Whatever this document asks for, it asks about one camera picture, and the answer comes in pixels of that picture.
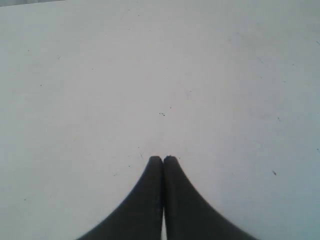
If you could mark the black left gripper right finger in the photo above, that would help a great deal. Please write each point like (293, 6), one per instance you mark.
(188, 216)

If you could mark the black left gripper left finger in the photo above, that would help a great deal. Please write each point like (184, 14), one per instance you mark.
(140, 215)

